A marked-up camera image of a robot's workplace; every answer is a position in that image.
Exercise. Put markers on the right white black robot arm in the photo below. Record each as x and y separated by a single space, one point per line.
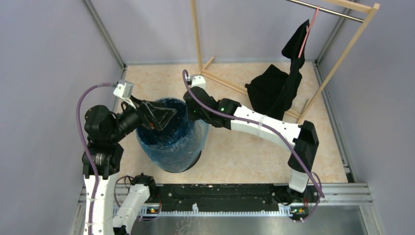
301 140

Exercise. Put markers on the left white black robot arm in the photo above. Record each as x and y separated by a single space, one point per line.
102 158

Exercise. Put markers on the pink hanger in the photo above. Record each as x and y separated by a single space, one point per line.
308 29

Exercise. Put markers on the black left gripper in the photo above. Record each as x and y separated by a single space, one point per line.
151 116

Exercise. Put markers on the blue plastic trash bag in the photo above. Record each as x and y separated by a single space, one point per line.
175 147

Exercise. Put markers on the wooden clothes rack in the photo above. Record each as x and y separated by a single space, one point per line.
353 10

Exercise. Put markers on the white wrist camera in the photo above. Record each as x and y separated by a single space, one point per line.
197 81
123 90

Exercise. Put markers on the black cloth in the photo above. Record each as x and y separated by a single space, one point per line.
272 93

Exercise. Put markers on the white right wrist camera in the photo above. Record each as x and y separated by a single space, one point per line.
197 81

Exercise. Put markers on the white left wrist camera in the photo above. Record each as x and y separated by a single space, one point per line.
123 90

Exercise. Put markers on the black trash bin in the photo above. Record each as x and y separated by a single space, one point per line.
195 161

